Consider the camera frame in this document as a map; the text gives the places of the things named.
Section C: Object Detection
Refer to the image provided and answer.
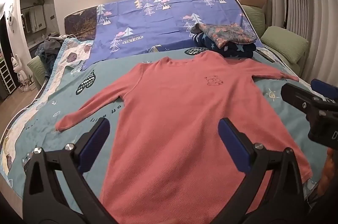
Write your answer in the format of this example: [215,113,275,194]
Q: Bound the green pillow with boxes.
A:
[241,4,266,38]
[260,26,309,64]

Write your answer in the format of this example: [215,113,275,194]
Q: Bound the white bear wall clock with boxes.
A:
[7,4,15,26]

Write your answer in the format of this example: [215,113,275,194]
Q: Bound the white shelf rack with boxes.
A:
[0,59,16,95]

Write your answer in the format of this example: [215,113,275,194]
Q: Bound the person's right hand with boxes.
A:
[325,148,338,189]

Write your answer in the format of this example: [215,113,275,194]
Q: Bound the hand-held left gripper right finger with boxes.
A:
[209,118,309,224]

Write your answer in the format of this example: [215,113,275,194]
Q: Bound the teal printed blanket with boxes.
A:
[0,44,321,201]

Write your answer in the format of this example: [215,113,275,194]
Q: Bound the blue tree-print sheet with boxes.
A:
[81,0,262,71]

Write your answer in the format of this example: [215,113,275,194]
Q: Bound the white leaf-print quilt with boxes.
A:
[34,37,94,113]

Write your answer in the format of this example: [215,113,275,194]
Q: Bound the dark brown patterned mattress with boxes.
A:
[65,4,99,35]

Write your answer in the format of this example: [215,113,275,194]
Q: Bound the pile of grey clothes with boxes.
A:
[35,34,77,76]

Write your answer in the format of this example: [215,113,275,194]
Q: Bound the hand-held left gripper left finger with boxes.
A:
[22,118,117,224]

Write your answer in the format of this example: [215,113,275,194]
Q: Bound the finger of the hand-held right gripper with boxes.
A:
[281,83,326,119]
[311,78,338,102]

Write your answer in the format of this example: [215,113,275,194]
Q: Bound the beige curtain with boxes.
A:
[251,0,334,82]

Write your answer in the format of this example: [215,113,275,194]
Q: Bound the white cat figurine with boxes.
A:
[11,54,35,92]

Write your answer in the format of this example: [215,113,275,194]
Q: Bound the pink long-sleeve shirt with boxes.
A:
[55,51,313,224]

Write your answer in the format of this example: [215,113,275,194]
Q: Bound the green cushion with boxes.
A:
[27,57,49,87]

